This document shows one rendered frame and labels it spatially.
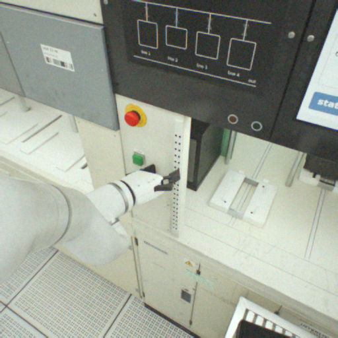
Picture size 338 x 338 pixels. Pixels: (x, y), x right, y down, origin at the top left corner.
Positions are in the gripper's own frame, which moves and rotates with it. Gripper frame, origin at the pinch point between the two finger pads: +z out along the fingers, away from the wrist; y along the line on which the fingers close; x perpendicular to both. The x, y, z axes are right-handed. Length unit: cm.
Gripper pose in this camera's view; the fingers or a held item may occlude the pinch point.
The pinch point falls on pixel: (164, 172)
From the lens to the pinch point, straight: 81.6
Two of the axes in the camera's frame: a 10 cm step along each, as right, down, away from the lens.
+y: 7.5, 1.6, -6.4
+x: -1.1, -9.2, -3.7
